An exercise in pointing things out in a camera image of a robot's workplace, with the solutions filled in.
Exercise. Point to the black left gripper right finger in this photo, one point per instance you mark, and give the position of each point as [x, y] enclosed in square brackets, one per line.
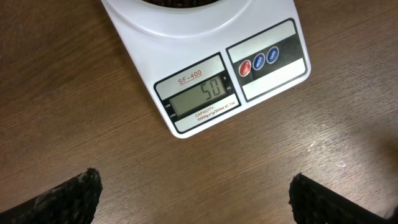
[313, 203]

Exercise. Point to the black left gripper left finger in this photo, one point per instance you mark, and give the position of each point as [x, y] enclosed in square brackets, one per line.
[73, 202]

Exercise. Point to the white digital kitchen scale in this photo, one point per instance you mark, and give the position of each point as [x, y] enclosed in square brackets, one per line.
[203, 66]

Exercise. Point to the white bowl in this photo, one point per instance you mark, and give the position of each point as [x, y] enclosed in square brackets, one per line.
[180, 8]

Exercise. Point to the red beans in bowl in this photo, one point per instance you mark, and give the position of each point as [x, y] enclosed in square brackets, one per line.
[180, 3]

